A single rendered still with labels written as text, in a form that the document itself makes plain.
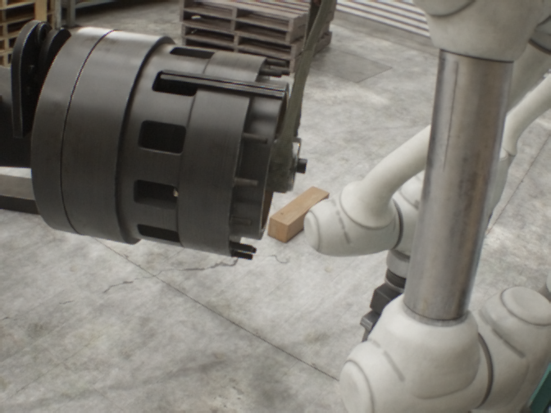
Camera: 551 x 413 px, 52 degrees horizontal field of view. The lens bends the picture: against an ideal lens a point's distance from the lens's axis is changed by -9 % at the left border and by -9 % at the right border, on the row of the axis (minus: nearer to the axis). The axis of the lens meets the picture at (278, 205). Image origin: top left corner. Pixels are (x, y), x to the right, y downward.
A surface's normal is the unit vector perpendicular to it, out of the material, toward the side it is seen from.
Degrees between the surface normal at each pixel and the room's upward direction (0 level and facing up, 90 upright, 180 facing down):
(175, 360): 0
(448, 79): 88
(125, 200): 98
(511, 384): 84
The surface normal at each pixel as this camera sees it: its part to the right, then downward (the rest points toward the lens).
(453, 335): 0.26, -0.32
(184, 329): 0.13, -0.85
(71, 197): -0.15, 0.62
